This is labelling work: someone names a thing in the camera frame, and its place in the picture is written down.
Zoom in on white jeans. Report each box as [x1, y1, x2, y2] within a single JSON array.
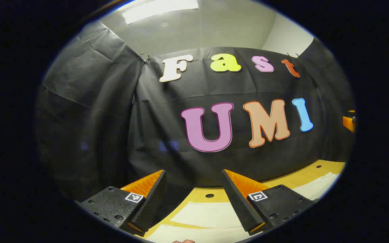
[[146, 172, 339, 243]]

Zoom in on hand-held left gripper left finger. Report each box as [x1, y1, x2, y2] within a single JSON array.
[[76, 169, 167, 237]]

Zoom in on black backdrop cloth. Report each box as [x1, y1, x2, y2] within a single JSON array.
[[35, 21, 355, 203]]

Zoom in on ceiling light panel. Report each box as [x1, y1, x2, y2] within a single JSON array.
[[122, 0, 199, 25]]

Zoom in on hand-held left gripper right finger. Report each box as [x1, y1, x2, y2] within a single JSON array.
[[221, 169, 318, 236]]

